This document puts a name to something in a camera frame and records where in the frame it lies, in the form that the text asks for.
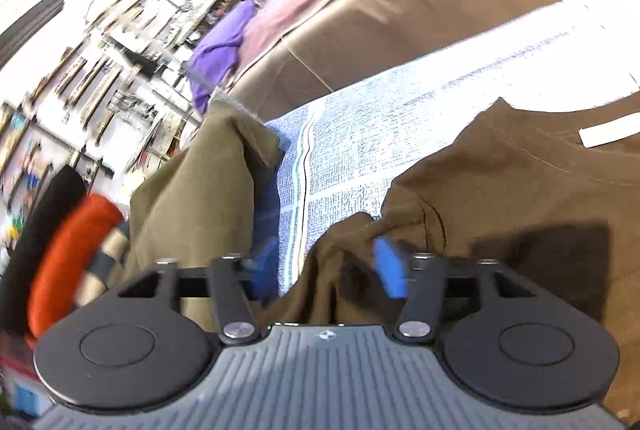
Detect olive green garment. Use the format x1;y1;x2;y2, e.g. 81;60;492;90
119;99;286;330

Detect blue checked bed sheet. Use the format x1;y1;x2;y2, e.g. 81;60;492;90
255;0;639;294

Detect brown t-shirt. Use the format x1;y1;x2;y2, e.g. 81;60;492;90
258;96;639;419

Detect purple cloth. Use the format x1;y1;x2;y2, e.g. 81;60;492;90
184;0;257;115

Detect wooden wall shelves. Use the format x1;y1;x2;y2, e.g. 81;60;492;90
1;0;213;218

